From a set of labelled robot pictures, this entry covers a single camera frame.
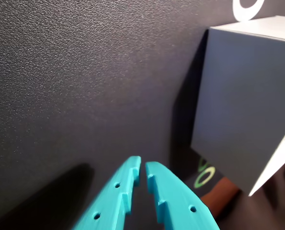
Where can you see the white open box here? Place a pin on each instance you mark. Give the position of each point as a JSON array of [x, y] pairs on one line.
[[240, 95]]

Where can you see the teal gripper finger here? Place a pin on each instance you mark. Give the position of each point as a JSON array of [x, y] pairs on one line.
[[108, 203], [178, 201]]

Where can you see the black mat with printed letters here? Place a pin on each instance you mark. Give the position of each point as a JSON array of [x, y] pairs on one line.
[[84, 72]]

